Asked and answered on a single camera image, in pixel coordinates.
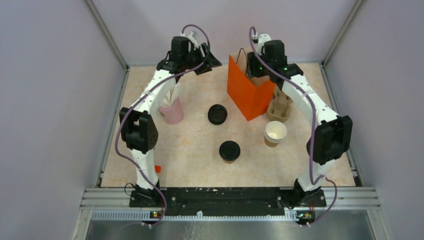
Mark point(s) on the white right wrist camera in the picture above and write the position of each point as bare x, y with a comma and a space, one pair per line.
259, 41

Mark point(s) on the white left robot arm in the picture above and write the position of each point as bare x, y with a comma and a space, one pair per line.
137, 127

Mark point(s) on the black lid stack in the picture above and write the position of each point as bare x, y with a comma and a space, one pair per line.
217, 114

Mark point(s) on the black coffee cup lid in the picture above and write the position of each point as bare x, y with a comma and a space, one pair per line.
229, 150

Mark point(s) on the brown paper cup stack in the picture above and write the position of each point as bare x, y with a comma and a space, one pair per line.
274, 133

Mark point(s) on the small red cube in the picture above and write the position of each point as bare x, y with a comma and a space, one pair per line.
158, 169

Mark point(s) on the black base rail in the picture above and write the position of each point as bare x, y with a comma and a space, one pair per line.
226, 201

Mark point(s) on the pink straw holder cup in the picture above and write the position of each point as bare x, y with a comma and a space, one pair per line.
174, 114

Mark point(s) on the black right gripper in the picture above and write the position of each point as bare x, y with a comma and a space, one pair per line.
252, 59

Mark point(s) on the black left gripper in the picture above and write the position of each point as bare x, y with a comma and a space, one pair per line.
210, 62

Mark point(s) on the single cardboard cup carrier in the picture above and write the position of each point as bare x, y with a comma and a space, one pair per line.
258, 81

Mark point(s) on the cardboard cup carrier stack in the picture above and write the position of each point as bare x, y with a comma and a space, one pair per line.
279, 108

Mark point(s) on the orange paper bag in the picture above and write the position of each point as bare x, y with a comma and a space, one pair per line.
251, 101

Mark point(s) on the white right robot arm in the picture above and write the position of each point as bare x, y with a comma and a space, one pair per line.
330, 132

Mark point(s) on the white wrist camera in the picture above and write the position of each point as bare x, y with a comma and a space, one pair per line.
259, 41
192, 36

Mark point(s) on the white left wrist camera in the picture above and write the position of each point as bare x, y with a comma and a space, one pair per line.
192, 36

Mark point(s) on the brown paper coffee cup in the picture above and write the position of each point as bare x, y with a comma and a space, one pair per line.
229, 161

